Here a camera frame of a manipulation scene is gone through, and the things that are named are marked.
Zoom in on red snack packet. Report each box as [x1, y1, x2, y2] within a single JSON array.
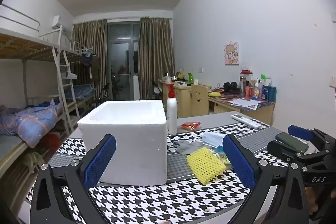
[[181, 121, 201, 131]]

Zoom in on white pump bottle red top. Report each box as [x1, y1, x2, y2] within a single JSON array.
[[165, 83, 178, 136]]

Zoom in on black folding chair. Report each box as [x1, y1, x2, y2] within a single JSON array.
[[97, 84, 111, 106]]

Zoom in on white air conditioner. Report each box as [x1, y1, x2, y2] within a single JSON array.
[[52, 16, 71, 30]]

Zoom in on grey sock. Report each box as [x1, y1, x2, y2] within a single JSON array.
[[173, 140, 204, 155]]

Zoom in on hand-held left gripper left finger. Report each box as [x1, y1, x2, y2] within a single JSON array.
[[30, 134, 117, 224]]

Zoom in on person's right hand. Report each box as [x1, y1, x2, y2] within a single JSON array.
[[306, 186, 324, 216]]

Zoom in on cartoon wall poster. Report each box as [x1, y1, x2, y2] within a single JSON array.
[[224, 42, 240, 65]]

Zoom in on blue plaid blanket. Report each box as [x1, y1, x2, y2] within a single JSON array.
[[0, 99, 63, 148]]

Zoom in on white foam box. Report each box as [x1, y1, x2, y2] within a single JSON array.
[[77, 100, 168, 186]]

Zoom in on dark thermos flask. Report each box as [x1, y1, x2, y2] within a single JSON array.
[[239, 76, 247, 97]]

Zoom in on wooden chair with smiley cutout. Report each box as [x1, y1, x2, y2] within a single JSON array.
[[191, 84, 209, 117]]

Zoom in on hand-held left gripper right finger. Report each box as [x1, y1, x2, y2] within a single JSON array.
[[223, 134, 310, 224]]

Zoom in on printed paper sheets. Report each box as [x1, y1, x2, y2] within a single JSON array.
[[228, 98, 263, 111]]

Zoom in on glass balcony door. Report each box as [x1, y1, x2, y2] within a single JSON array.
[[107, 21, 141, 101]]

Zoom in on white remote control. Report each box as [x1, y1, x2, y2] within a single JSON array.
[[231, 114, 262, 129]]

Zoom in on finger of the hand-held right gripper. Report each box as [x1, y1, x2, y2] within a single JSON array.
[[288, 125, 336, 151], [267, 140, 331, 169]]

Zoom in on houndstooth table cloth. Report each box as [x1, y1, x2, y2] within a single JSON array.
[[25, 122, 292, 224]]

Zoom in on black headphones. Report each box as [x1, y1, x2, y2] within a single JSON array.
[[223, 81, 240, 93]]

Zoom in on brown curtain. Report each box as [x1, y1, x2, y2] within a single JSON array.
[[71, 19, 108, 101], [138, 17, 176, 100]]

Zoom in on dark hanging clothes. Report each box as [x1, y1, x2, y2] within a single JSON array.
[[81, 52, 93, 67]]

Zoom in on dark smartphone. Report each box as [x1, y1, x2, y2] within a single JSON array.
[[275, 132, 309, 153]]

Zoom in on white bunk bed ladder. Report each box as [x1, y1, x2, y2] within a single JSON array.
[[52, 26, 80, 135]]

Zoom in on yellow foam net sleeve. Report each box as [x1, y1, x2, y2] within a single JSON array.
[[186, 147, 227, 185]]

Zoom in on white metal bunk bed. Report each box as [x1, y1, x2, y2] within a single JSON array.
[[0, 4, 79, 180], [60, 40, 97, 119]]

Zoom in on wooden desk with drawers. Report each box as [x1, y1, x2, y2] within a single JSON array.
[[157, 79, 212, 118]]

